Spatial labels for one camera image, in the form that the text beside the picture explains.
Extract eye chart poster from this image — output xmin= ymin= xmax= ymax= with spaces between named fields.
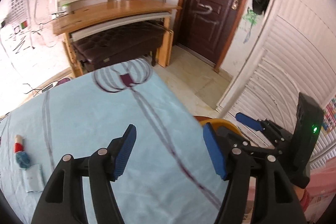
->
xmin=7 ymin=0 xmax=29 ymax=28

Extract wooden desk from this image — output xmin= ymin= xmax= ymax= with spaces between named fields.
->
xmin=52 ymin=0 xmax=181 ymax=77

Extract orange trash bin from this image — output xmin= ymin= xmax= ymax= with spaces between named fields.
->
xmin=194 ymin=116 xmax=243 ymax=136

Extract light blue patterned tablecloth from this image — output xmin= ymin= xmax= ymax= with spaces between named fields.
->
xmin=1 ymin=60 xmax=227 ymax=223

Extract dark brown door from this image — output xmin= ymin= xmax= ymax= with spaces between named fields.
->
xmin=174 ymin=0 xmax=247 ymax=72

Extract dark tufted bench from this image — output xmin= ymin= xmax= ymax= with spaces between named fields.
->
xmin=72 ymin=22 xmax=166 ymax=72

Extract person right hand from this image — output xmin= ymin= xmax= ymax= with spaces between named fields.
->
xmin=293 ymin=185 xmax=305 ymax=201

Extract white packet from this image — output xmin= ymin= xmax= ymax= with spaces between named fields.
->
xmin=22 ymin=164 xmax=45 ymax=193

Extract black hanging bag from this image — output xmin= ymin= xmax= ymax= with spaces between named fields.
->
xmin=252 ymin=0 xmax=269 ymax=15

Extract blue wrapper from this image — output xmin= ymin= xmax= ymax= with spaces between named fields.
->
xmin=15 ymin=151 xmax=31 ymax=169

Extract red white small bottle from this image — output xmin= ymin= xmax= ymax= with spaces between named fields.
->
xmin=14 ymin=135 xmax=24 ymax=153

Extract white louvered screen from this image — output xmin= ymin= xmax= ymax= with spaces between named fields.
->
xmin=218 ymin=0 xmax=335 ymax=169

